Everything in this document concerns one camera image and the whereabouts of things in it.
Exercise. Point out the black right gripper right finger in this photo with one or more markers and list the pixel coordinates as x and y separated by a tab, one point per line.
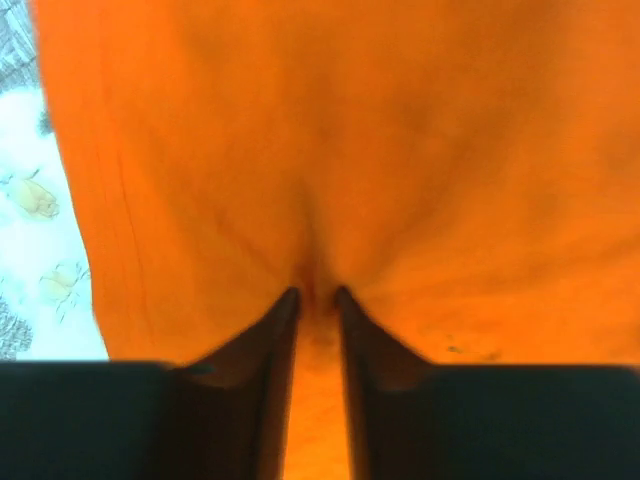
411	418

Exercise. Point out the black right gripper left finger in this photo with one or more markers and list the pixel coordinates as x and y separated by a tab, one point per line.
221	417

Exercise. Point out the orange t shirt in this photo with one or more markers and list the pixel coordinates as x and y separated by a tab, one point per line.
469	169

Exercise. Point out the floral patterned table mat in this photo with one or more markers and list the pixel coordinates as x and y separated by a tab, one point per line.
46	305

